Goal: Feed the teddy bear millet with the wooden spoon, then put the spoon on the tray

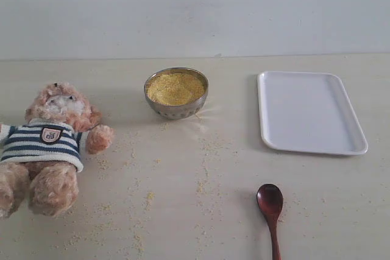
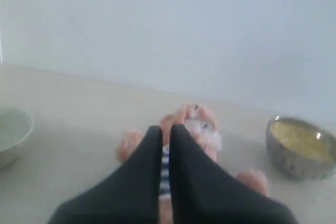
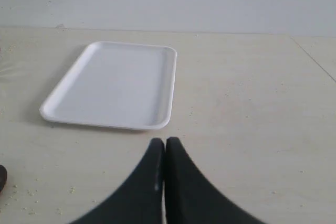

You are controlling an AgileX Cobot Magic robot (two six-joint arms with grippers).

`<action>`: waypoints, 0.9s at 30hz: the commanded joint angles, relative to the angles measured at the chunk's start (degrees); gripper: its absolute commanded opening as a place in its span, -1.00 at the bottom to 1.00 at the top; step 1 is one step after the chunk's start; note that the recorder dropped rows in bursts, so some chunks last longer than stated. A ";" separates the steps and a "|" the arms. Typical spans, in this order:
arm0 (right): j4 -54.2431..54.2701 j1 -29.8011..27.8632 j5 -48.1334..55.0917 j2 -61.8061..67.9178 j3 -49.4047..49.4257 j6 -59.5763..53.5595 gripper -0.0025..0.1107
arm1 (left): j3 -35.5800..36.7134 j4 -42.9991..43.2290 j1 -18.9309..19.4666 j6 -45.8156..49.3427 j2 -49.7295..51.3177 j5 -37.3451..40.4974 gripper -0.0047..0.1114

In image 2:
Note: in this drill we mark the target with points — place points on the beige teddy bear striped sweater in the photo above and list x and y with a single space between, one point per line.
202 125

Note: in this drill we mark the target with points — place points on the steel bowl of yellow grain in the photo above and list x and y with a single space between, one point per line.
299 148

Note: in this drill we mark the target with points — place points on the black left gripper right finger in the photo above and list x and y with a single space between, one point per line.
202 192

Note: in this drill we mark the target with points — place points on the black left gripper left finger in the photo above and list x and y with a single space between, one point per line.
129 195

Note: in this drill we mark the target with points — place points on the white ceramic bowl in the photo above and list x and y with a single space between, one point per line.
16 127

